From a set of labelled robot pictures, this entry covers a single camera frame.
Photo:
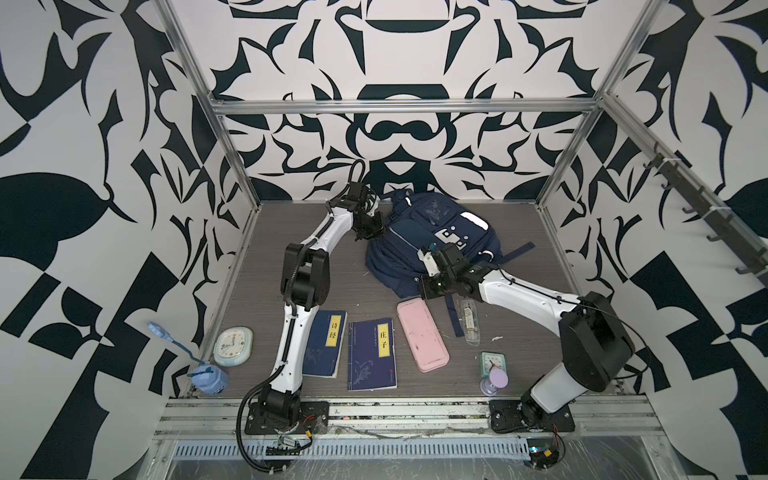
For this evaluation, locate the pink pencil case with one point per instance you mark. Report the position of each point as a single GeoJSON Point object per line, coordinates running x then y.
{"type": "Point", "coordinates": [423, 337]}

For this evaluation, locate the blue book yellow label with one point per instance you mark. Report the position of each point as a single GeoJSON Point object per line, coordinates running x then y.
{"type": "Point", "coordinates": [322, 354]}
{"type": "Point", "coordinates": [371, 356]}

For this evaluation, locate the aluminium frame rail base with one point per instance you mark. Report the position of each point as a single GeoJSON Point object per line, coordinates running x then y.
{"type": "Point", "coordinates": [616, 437]}

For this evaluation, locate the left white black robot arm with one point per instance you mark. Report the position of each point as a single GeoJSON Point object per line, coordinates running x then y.
{"type": "Point", "coordinates": [305, 285]}

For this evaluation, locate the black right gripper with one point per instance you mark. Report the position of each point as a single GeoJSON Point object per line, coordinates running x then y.
{"type": "Point", "coordinates": [426, 293]}

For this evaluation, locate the navy blue school backpack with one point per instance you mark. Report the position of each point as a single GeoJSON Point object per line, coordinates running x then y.
{"type": "Point", "coordinates": [418, 220]}

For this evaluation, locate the round mint alarm clock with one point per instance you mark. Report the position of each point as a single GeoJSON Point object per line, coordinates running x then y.
{"type": "Point", "coordinates": [233, 346]}

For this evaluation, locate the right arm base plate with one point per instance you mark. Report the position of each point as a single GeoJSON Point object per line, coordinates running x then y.
{"type": "Point", "coordinates": [518, 416]}

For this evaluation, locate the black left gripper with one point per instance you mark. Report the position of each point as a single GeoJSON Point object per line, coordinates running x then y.
{"type": "Point", "coordinates": [378, 229]}

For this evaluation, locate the small green circuit board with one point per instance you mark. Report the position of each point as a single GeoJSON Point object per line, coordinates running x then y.
{"type": "Point", "coordinates": [545, 455]}

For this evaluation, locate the black wall hook rack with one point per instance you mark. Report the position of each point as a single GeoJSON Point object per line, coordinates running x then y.
{"type": "Point", "coordinates": [704, 204]}

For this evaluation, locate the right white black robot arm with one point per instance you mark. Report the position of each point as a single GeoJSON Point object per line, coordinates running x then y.
{"type": "Point", "coordinates": [595, 345]}

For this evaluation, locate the small green square clock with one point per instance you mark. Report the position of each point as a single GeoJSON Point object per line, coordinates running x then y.
{"type": "Point", "coordinates": [491, 360]}

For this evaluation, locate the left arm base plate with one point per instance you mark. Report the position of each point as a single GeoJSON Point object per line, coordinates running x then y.
{"type": "Point", "coordinates": [311, 416]}

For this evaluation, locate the purple cylindrical container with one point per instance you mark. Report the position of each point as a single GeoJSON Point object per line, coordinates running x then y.
{"type": "Point", "coordinates": [494, 381]}

